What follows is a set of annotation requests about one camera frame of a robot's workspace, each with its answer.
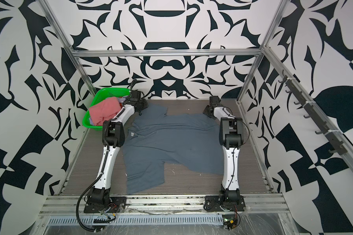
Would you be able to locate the grey blue t shirt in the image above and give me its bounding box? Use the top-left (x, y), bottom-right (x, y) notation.
top-left (121, 105), bottom-right (224, 194)

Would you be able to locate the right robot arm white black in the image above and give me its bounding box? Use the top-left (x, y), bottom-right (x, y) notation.
top-left (203, 96), bottom-right (245, 210)

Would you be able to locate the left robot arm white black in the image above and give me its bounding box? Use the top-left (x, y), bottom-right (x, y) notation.
top-left (86, 90), bottom-right (148, 212)

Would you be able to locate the purple garment in basket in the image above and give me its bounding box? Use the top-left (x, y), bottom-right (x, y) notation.
top-left (117, 96), bottom-right (128, 103)

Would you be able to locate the pink t shirt in basket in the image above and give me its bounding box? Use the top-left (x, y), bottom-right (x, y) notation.
top-left (89, 97), bottom-right (122, 126)

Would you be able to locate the green plastic basket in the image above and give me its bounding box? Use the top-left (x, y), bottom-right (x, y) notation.
top-left (82, 88), bottom-right (130, 131)

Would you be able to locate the aluminium frame back crossbar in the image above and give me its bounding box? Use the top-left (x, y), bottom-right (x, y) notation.
top-left (72, 49), bottom-right (261, 58)

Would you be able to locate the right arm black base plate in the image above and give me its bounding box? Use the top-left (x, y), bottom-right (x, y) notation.
top-left (203, 195), bottom-right (246, 212)

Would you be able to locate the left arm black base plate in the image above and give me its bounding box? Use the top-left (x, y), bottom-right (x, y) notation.
top-left (83, 196), bottom-right (127, 213)

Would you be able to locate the white slotted cable duct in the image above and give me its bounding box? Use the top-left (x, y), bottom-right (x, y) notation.
top-left (46, 214), bottom-right (224, 226)

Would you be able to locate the aluminium frame corner post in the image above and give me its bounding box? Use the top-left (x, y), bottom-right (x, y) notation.
top-left (236, 0), bottom-right (290, 103)

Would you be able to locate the small electronics board with wires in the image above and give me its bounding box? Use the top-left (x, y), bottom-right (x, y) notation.
top-left (223, 212), bottom-right (241, 230)

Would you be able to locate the aluminium frame left post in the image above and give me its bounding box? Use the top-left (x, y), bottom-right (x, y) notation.
top-left (37, 0), bottom-right (96, 96)

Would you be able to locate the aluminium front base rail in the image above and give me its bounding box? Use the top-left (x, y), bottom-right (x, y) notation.
top-left (39, 193), bottom-right (290, 215)

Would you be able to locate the black wall hook rail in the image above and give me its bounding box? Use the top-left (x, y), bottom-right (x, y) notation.
top-left (279, 71), bottom-right (348, 155)

